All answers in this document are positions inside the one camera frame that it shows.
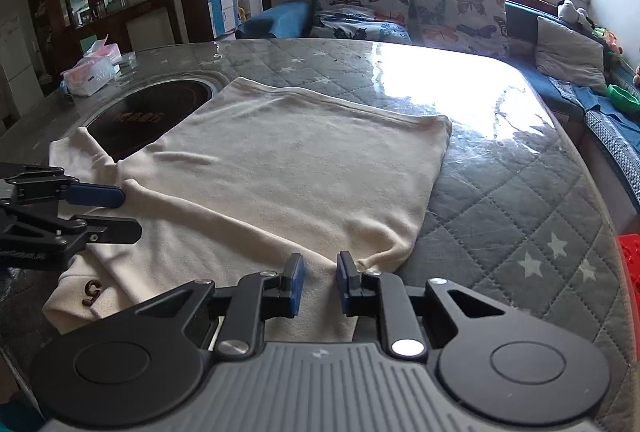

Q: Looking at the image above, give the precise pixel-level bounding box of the black round induction cooktop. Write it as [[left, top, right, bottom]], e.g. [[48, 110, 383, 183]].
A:
[[85, 79, 214, 163]]

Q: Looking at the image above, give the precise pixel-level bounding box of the grey patterned sofa cover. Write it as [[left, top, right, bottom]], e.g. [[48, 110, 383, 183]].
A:
[[549, 76, 640, 209]]

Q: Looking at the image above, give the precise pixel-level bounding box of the blue cloth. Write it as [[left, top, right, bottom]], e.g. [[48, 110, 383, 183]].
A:
[[571, 84, 632, 119]]

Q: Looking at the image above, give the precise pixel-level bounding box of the red plastic stool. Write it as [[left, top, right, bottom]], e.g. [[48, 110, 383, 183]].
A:
[[617, 234, 640, 329]]

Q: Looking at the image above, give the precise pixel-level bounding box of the butterfly print pillow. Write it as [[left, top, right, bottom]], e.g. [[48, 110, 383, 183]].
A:
[[310, 0, 414, 45], [412, 0, 510, 59]]

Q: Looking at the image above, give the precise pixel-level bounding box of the green bowl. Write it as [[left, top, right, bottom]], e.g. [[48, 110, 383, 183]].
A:
[[607, 83, 640, 113]]

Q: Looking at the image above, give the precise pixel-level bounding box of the cream knit garment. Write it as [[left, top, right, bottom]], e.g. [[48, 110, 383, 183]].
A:
[[42, 76, 453, 345]]

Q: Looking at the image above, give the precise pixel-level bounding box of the dark wooden sideboard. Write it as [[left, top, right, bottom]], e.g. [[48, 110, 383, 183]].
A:
[[75, 0, 184, 58]]

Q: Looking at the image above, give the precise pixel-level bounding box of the blue white small cabinet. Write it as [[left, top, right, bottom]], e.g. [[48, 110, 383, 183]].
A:
[[206, 0, 240, 38]]

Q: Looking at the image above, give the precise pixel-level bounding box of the panda plush toy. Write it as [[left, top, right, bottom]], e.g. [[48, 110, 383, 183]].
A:
[[557, 0, 594, 33]]

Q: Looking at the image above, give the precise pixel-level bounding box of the teal cloth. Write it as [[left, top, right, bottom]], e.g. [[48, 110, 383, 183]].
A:
[[0, 392, 46, 432]]

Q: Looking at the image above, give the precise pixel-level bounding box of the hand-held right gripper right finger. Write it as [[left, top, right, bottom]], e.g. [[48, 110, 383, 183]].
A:
[[336, 251, 508, 359]]

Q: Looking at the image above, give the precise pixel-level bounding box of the colourful plush toy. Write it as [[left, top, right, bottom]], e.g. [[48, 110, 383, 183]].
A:
[[592, 27, 624, 58]]

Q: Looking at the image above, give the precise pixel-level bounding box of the grey pillow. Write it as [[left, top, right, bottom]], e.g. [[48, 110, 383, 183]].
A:
[[534, 16, 609, 95]]

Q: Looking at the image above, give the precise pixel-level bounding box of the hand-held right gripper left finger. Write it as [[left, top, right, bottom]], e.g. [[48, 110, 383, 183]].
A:
[[127, 253, 306, 361]]

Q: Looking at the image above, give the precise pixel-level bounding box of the blue corner sofa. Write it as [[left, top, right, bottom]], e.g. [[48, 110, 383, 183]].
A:
[[235, 0, 640, 209]]

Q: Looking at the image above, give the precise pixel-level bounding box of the white tissue box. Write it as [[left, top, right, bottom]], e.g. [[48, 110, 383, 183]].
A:
[[81, 38, 122, 65]]

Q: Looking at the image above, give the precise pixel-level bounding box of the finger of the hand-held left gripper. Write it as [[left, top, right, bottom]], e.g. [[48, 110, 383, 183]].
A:
[[0, 206, 143, 253], [0, 163, 126, 209]]

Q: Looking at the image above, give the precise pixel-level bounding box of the pink white tissue pack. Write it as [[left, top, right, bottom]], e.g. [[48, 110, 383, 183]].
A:
[[60, 59, 121, 97]]

